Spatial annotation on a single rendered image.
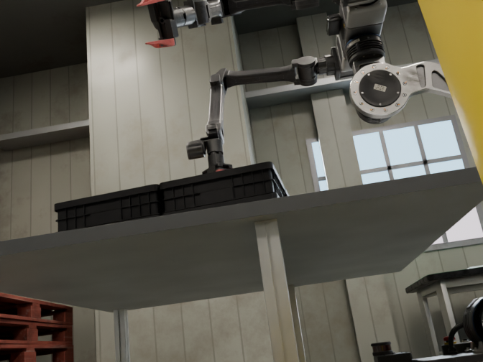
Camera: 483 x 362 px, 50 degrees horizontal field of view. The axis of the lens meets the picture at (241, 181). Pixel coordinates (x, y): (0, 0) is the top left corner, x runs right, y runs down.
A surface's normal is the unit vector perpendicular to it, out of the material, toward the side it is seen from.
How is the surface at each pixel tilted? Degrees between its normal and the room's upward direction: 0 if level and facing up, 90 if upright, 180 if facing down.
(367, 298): 90
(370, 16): 180
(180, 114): 90
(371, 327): 90
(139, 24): 90
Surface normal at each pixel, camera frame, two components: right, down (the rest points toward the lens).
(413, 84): -0.13, -0.31
